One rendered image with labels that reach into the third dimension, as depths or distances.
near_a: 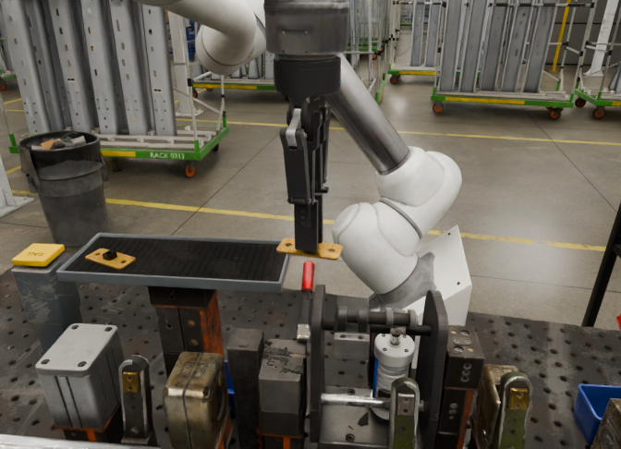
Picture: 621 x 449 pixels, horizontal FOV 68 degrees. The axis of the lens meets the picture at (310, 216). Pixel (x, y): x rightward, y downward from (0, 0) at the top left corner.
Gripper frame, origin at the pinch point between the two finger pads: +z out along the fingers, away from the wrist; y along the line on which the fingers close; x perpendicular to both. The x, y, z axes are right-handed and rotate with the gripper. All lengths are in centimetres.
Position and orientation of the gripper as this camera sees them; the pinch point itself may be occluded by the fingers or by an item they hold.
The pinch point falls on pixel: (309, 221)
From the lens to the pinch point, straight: 59.1
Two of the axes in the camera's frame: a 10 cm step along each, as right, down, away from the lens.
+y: -2.8, 4.1, -8.7
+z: 0.1, 9.1, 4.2
